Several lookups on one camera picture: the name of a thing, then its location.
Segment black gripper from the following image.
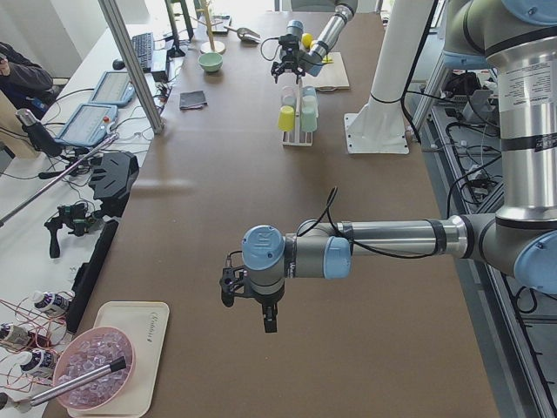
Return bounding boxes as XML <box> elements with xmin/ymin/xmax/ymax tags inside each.
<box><xmin>271</xmin><ymin>35</ymin><xmax>305</xmax><ymax>84</ymax></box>
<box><xmin>219</xmin><ymin>260</ymin><xmax>285</xmax><ymax>334</ymax></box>

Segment pink plastic cup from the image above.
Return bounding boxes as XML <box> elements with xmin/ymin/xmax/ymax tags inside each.
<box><xmin>281</xmin><ymin>86</ymin><xmax>297</xmax><ymax>108</ymax></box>

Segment mint green cup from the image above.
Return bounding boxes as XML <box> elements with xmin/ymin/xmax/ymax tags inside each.
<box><xmin>300</xmin><ymin>106</ymin><xmax>318</xmax><ymax>133</ymax></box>

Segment light blue cup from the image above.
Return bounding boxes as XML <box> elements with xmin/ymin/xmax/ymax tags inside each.
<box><xmin>302</xmin><ymin>85</ymin><xmax>317</xmax><ymax>97</ymax></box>

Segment cream white cup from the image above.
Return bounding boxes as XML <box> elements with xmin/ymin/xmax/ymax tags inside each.
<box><xmin>301</xmin><ymin>95</ymin><xmax>318</xmax><ymax>111</ymax></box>

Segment yellow cup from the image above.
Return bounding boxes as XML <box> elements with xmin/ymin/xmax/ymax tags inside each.
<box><xmin>278</xmin><ymin>105</ymin><xmax>296</xmax><ymax>132</ymax></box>

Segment yellow lemon near board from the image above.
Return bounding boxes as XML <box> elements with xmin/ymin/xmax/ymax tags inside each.
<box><xmin>301</xmin><ymin>32</ymin><xmax>313</xmax><ymax>49</ymax></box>

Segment wooden cutting board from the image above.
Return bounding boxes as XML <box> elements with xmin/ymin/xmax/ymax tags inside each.
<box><xmin>306</xmin><ymin>52</ymin><xmax>350</xmax><ymax>91</ymax></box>

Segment metal scoop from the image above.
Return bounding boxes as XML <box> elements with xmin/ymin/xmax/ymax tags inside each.
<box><xmin>225</xmin><ymin>25</ymin><xmax>261</xmax><ymax>44</ymax></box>

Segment green bowl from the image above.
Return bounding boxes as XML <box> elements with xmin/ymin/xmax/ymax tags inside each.
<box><xmin>198</xmin><ymin>51</ymin><xmax>223</xmax><ymax>73</ymax></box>

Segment wooden mug tree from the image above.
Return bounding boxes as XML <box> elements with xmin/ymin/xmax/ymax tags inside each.
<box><xmin>196</xmin><ymin>0</ymin><xmax>226</xmax><ymax>55</ymax></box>

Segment grey folded cloth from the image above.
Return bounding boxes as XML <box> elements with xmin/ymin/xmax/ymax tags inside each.
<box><xmin>179</xmin><ymin>91</ymin><xmax>207</xmax><ymax>111</ymax></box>

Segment beige tray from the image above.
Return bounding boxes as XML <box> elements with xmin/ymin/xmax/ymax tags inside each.
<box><xmin>64</xmin><ymin>300</ymin><xmax>171</xmax><ymax>415</ymax></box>

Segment black keyboard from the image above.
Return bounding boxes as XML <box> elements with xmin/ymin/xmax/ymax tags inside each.
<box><xmin>131</xmin><ymin>32</ymin><xmax>155</xmax><ymax>73</ymax></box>

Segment metal tongs in bowl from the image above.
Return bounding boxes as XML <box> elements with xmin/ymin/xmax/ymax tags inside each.
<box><xmin>13</xmin><ymin>356</ymin><xmax>127</xmax><ymax>413</ymax></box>

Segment blue teach pendant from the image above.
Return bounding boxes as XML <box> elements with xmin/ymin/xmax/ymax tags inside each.
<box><xmin>54</xmin><ymin>104</ymin><xmax>118</xmax><ymax>147</ymax></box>
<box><xmin>90</xmin><ymin>71</ymin><xmax>135</xmax><ymax>107</ymax></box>

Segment pink bowl with ice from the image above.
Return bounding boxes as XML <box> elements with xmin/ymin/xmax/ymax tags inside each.
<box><xmin>52</xmin><ymin>326</ymin><xmax>138</xmax><ymax>411</ymax></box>

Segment black case on desk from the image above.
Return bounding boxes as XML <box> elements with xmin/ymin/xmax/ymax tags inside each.
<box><xmin>89</xmin><ymin>152</ymin><xmax>139</xmax><ymax>219</ymax></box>

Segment white wire cup rack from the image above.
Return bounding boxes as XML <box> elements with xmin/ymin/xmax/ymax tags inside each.
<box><xmin>281</xmin><ymin>81</ymin><xmax>313</xmax><ymax>147</ymax></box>

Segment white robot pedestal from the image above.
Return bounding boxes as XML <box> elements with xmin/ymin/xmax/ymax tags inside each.
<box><xmin>345</xmin><ymin>0</ymin><xmax>437</xmax><ymax>154</ymax></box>

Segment copper wire bottle rack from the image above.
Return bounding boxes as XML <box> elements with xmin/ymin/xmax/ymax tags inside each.
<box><xmin>1</xmin><ymin>297</ymin><xmax>72</xmax><ymax>393</ymax></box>

